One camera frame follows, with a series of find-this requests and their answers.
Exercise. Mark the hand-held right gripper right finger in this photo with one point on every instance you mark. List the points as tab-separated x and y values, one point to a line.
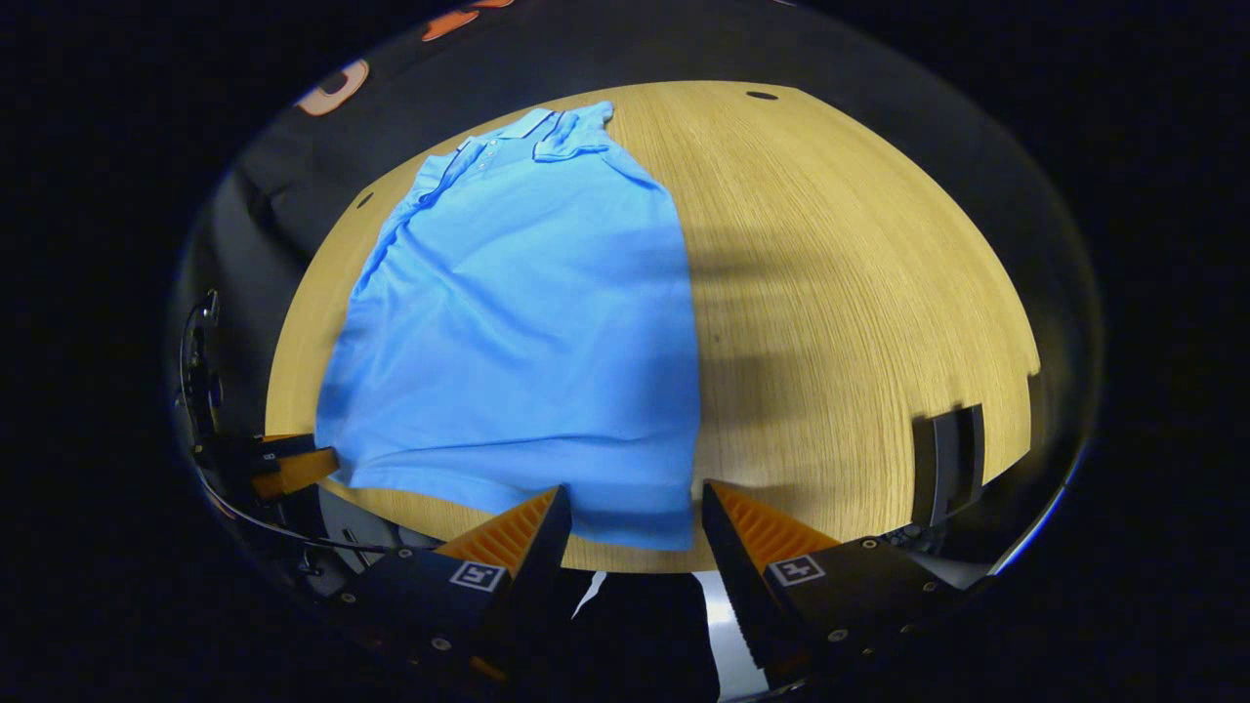
732	557

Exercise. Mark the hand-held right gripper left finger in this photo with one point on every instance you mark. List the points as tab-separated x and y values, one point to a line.
545	552

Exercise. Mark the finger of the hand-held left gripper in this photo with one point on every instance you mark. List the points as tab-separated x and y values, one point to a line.
293	471

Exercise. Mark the light blue T-shirt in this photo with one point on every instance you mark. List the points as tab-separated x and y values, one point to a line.
527	342

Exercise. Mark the dark grey chair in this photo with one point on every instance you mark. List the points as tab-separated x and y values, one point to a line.
947	469

